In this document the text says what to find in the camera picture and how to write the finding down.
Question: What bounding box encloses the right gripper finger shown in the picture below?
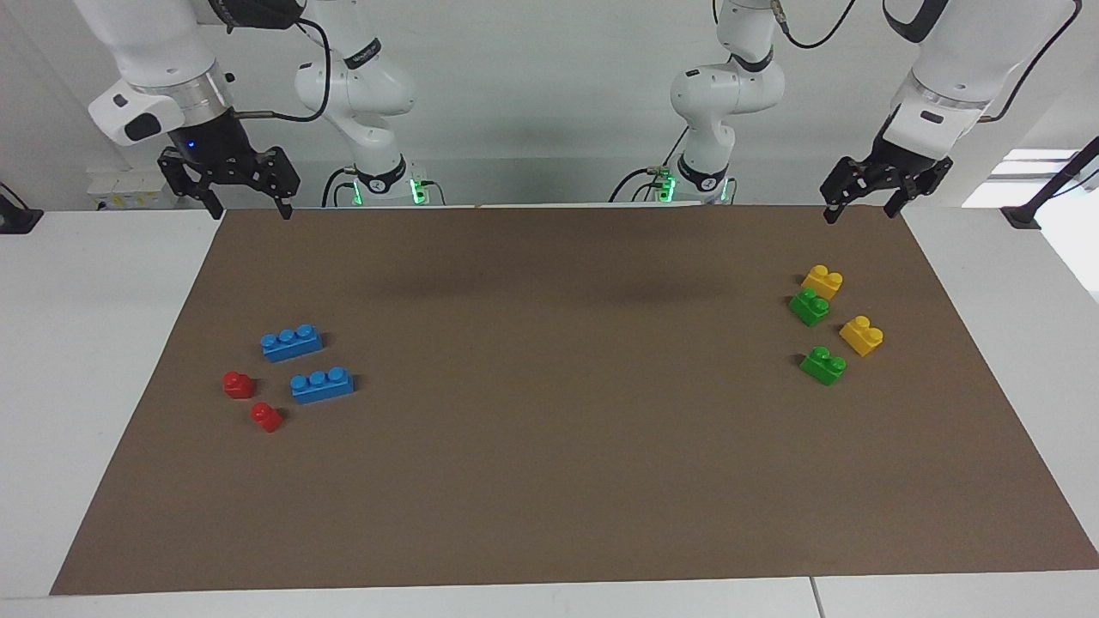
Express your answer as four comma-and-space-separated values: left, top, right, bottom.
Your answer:
258, 148, 302, 221
157, 148, 224, 220

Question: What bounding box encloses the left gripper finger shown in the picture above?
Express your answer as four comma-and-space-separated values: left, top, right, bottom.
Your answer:
884, 159, 954, 220
820, 157, 872, 226

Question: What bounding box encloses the green two-stud toy brick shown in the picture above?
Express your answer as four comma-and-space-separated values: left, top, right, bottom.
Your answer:
799, 346, 847, 386
788, 288, 831, 328

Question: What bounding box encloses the blue three-stud toy brick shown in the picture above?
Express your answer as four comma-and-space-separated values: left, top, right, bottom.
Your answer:
260, 324, 325, 363
289, 367, 355, 405

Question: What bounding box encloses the white socket box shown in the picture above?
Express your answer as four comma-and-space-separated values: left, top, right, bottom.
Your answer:
86, 167, 185, 211

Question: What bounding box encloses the yellow two-stud toy brick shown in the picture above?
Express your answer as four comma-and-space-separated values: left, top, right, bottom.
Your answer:
839, 316, 884, 357
801, 264, 844, 300

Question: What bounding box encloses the black table clamp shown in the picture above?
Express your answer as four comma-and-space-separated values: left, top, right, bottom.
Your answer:
0, 183, 44, 234

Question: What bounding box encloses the brown table mat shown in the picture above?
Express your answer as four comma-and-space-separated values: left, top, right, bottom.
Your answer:
50, 204, 1099, 596

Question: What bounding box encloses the black arm base cable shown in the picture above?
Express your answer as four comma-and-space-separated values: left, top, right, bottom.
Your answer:
323, 167, 357, 208
608, 124, 689, 204

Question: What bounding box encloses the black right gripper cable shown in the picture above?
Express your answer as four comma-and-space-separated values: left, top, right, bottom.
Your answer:
230, 17, 332, 123

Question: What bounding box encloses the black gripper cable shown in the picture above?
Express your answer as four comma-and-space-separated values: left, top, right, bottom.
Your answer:
230, 17, 332, 123
770, 0, 1081, 123

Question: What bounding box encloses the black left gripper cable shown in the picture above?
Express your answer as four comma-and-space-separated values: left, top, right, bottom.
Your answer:
770, 0, 1081, 123

